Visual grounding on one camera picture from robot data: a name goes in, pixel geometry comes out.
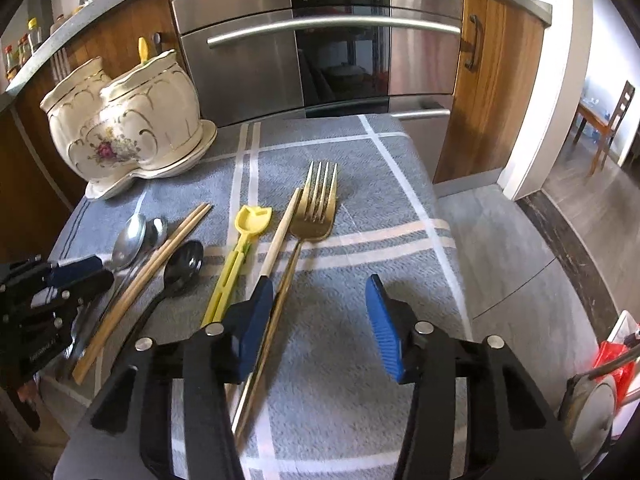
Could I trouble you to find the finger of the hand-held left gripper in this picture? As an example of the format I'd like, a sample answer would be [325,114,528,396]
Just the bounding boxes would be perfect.
[50,270,115,311]
[47,255,104,286]

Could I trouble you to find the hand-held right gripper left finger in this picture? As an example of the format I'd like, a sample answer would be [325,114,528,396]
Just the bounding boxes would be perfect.
[52,276,276,480]

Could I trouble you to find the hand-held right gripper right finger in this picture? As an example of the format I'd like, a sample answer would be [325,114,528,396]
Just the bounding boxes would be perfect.
[365,274,586,480]

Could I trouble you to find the large silver spoon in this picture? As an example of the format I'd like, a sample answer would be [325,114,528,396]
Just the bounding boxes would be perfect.
[70,214,147,356]

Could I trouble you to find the small silver spoon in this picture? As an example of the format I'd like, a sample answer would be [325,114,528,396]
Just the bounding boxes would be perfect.
[97,217,169,326]

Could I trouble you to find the black spoon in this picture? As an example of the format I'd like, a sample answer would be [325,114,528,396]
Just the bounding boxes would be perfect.
[112,241,205,358]

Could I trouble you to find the light cream chopstick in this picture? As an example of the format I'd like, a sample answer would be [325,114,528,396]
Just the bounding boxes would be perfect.
[257,187,303,283]

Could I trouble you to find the yellow plastic toy shovel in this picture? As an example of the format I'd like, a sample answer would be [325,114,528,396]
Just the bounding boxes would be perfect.
[201,205,273,328]

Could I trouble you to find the gold metal fork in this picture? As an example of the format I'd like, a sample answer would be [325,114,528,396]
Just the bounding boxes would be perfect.
[231,161,340,448]

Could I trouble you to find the cream floral ceramic utensil holder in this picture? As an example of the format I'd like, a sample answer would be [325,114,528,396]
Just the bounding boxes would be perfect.
[40,49,202,183]

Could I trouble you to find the grey plaid cloth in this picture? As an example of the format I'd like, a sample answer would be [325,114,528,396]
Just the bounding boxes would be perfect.
[40,114,473,480]

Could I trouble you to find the cream ceramic drip tray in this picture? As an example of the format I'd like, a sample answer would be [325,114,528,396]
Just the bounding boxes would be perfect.
[84,120,218,200]

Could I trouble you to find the round grey dish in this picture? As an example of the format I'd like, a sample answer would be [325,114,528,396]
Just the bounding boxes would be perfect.
[560,372,619,466]

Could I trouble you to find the red plastic bag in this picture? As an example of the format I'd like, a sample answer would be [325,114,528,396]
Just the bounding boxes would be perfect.
[592,340,640,406]

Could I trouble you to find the stainless steel built-in oven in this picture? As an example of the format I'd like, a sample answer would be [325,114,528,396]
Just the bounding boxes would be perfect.
[171,0,465,128]

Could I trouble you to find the narrow wooden cabinet door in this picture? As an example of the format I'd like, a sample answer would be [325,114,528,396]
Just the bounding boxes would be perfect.
[432,0,546,186]

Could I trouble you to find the wooden dining table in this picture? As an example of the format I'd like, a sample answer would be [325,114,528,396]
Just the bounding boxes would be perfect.
[572,100,613,147]

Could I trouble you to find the wooden dining chair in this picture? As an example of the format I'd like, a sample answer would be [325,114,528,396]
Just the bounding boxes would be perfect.
[590,80,636,176]

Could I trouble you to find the dark curved cabinet handle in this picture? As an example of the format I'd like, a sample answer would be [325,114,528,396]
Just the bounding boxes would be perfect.
[464,14,485,71]

